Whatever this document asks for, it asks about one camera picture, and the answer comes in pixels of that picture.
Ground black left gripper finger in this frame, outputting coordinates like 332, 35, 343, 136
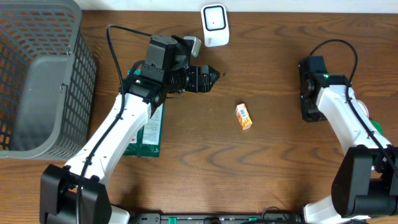
209, 67, 220, 80
206, 77, 219, 92

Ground green white 3M glove package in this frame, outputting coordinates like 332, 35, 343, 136
123, 70, 165, 158

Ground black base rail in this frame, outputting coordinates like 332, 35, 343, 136
129, 212, 303, 224

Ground green lid jar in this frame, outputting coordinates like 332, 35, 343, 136
371, 120, 384, 135

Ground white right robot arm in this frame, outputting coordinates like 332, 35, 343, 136
299, 56, 397, 223

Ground grey plastic mesh basket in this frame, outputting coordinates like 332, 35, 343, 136
1, 0, 97, 160

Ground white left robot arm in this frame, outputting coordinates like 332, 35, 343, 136
40, 35, 220, 224

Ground white blue cotton swab tub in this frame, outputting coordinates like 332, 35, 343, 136
357, 100, 369, 118

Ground orange Kleenex tissue pack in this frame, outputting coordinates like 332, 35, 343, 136
235, 103, 252, 130

